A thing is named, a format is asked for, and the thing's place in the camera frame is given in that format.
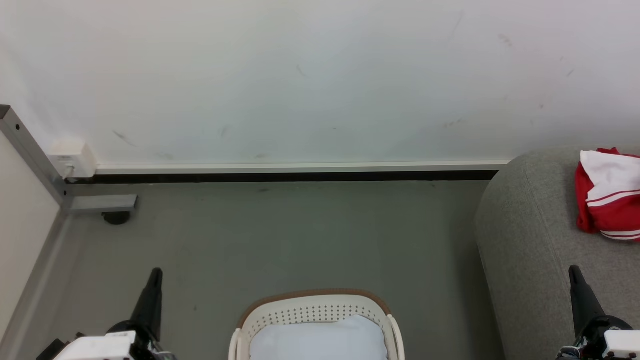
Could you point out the cream perforated laundry basket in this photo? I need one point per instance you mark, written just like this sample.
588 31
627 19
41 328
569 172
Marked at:
310 305

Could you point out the red white printed garment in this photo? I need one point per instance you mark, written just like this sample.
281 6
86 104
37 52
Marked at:
612 215

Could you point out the grey white left gripper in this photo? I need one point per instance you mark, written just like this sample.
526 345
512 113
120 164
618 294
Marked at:
100 347

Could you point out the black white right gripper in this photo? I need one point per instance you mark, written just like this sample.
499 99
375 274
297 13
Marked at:
615 345

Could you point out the grey fabric sofa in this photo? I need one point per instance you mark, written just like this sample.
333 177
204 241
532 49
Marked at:
530 260

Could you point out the black partition foot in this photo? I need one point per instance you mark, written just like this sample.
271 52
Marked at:
116 218

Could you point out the white wall socket box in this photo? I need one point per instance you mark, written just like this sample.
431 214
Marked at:
75 157

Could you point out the pale blue cloth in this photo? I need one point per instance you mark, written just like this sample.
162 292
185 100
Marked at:
320 340

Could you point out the black wall baseboard strip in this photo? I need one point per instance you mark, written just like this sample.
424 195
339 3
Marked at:
300 176

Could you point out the grey metal partition frame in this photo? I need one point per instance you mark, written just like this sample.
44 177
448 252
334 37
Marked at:
35 150

